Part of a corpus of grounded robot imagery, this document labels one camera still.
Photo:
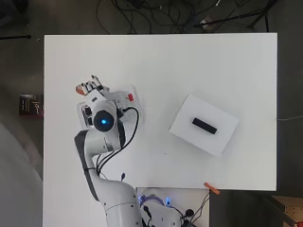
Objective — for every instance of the steel white toaster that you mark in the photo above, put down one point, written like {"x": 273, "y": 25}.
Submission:
{"x": 126, "y": 101}

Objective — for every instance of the black block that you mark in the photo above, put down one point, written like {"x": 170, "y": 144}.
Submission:
{"x": 205, "y": 126}

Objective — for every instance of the black rod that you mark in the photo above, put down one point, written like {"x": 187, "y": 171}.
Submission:
{"x": 15, "y": 37}

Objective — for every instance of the dark box with red print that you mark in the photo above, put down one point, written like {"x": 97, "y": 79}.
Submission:
{"x": 30, "y": 105}

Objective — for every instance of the wooden crate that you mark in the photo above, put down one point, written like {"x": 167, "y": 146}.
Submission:
{"x": 288, "y": 209}

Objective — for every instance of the large white flat box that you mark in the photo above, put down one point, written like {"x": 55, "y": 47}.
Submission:
{"x": 189, "y": 132}

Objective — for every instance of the black round knob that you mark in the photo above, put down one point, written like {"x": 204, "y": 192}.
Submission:
{"x": 189, "y": 213}

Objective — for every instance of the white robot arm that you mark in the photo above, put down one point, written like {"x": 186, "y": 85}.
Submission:
{"x": 107, "y": 189}

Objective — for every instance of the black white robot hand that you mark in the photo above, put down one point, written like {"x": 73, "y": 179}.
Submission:
{"x": 98, "y": 96}

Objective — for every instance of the orange clamp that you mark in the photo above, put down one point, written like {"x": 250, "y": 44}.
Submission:
{"x": 211, "y": 188}

